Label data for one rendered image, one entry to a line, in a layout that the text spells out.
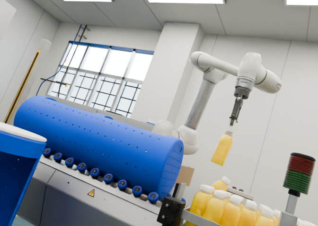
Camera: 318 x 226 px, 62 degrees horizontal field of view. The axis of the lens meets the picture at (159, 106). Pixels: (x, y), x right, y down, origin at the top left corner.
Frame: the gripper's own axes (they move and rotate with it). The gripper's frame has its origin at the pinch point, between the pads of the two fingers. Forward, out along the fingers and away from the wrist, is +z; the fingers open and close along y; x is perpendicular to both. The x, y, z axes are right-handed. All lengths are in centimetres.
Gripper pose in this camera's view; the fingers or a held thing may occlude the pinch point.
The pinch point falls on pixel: (231, 126)
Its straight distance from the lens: 138.7
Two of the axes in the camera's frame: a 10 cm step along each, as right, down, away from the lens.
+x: 8.9, 2.5, -3.8
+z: -3.3, 9.3, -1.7
